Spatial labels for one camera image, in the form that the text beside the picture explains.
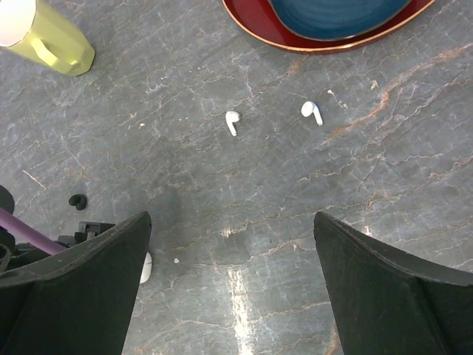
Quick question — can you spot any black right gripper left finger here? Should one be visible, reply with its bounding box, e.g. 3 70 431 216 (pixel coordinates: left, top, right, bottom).
1 212 152 354

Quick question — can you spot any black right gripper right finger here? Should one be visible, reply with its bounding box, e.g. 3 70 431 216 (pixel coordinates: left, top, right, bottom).
314 212 472 354

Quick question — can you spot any white earbud charging case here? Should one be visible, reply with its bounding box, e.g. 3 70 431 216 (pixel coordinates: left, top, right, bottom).
140 252 152 284

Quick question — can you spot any small black rubber piece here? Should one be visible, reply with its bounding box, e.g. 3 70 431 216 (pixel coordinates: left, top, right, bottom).
68 194 87 211

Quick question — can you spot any yellow-green ceramic mug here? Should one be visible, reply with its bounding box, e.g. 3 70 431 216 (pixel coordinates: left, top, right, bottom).
1 0 95 76

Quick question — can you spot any white earbud right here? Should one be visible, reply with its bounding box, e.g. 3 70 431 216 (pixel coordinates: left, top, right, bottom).
301 101 324 126

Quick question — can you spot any white earbud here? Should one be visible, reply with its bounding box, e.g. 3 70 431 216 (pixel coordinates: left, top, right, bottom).
301 101 324 126
225 111 240 137

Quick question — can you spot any white earbud left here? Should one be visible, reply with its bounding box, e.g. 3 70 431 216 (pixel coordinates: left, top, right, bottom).
225 111 240 137

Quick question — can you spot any blue leaf-shaped dish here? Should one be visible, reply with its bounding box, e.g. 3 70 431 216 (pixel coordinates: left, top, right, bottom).
269 0 409 41

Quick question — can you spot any red round tray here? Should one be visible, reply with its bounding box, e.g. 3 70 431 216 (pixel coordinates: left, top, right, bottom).
223 0 433 55

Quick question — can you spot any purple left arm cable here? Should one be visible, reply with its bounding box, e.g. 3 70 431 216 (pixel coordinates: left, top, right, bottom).
0 206 67 257

